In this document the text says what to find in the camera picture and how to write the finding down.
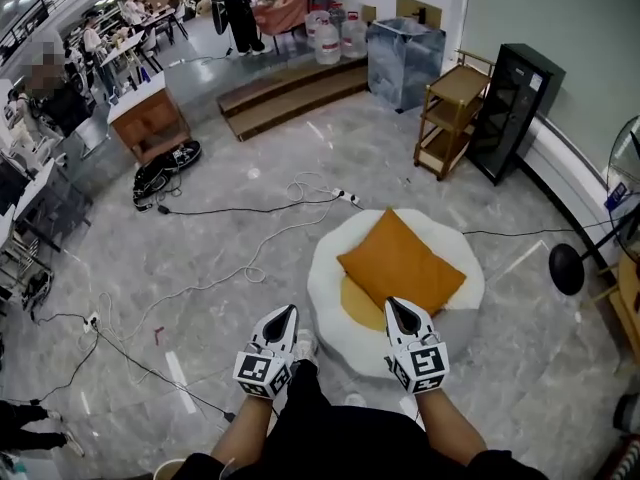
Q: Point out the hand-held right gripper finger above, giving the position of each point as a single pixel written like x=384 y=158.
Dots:
x=425 y=327
x=390 y=330

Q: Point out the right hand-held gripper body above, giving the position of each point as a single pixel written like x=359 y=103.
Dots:
x=425 y=363

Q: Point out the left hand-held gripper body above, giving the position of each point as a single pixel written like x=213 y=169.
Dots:
x=255 y=370

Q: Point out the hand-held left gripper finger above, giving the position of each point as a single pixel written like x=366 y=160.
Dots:
x=294 y=333
x=261 y=334

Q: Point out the orange pillow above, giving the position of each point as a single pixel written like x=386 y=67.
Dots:
x=400 y=263

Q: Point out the person's left forearm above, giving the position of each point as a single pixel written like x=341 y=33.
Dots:
x=245 y=433

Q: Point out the person's right forearm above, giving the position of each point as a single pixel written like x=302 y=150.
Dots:
x=447 y=428

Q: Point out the white egg-shaped floor cushion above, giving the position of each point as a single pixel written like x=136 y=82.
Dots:
x=330 y=268

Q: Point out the person's left white shoe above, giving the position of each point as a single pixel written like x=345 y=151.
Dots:
x=306 y=348

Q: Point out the person's white shoe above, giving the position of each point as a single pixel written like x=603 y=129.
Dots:
x=306 y=348
x=356 y=400

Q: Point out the person's right white shoe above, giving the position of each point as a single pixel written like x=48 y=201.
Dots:
x=356 y=400

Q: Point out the person's black trousers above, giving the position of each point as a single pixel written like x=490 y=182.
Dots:
x=325 y=438

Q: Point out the small red floor item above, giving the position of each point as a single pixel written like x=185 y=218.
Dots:
x=159 y=335

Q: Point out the person's black shirt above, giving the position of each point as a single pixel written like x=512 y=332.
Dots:
x=505 y=468

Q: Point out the white bucket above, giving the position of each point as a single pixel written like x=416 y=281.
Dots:
x=167 y=470

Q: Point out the white power strip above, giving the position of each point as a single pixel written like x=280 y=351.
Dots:
x=346 y=197
x=91 y=321

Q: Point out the black fan base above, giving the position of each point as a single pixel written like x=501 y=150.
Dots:
x=566 y=268

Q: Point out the black equipment bag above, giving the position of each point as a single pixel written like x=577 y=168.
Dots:
x=160 y=173

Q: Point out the light wooden rack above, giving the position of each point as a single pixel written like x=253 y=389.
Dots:
x=627 y=298

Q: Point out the black glass-door cabinet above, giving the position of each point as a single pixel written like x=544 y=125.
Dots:
x=510 y=113

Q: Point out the wooden steps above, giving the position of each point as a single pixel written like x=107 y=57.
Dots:
x=290 y=100

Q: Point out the wooden shelf trolley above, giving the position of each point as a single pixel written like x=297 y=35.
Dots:
x=457 y=88

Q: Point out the clear plastic bin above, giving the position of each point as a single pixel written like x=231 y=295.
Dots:
x=405 y=63

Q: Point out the brown cardboard panel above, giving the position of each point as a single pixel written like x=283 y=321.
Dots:
x=417 y=8

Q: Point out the white table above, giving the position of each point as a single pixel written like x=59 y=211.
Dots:
x=122 y=45

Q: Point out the orange cloth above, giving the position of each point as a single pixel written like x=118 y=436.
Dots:
x=285 y=10

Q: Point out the black metal railing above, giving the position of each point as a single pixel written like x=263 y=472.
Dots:
x=45 y=3

